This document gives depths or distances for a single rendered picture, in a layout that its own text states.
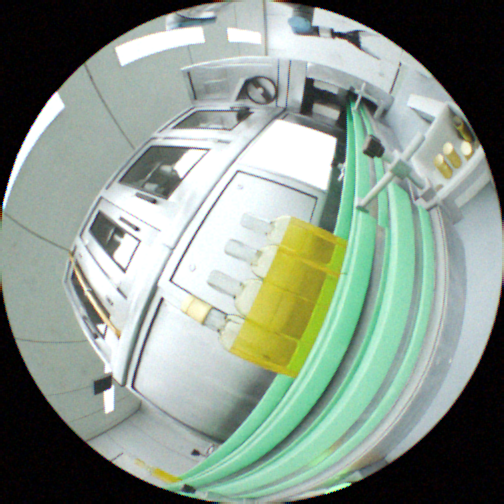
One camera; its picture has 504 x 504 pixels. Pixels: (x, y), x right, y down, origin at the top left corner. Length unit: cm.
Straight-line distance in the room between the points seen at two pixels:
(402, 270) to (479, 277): 22
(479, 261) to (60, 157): 198
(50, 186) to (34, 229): 37
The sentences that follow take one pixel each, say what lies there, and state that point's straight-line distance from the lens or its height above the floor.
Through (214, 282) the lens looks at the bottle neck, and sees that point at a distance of 22.
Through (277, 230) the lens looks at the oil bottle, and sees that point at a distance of 23.
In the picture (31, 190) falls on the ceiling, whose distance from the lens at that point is 169.
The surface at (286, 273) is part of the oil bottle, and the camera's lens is 21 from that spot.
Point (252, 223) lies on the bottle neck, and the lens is 25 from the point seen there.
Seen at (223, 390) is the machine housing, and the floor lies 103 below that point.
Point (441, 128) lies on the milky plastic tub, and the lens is 46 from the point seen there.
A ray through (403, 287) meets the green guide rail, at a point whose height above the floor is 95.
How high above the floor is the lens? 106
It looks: 9 degrees up
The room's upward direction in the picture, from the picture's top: 66 degrees counter-clockwise
